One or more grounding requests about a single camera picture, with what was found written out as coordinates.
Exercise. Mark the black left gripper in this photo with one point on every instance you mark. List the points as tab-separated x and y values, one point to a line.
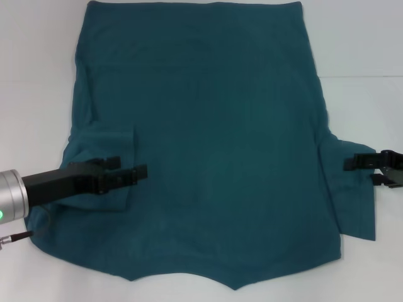
63	184

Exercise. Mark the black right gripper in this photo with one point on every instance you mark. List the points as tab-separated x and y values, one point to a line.
393	176

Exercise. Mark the teal blue t-shirt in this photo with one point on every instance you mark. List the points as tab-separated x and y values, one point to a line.
204	126

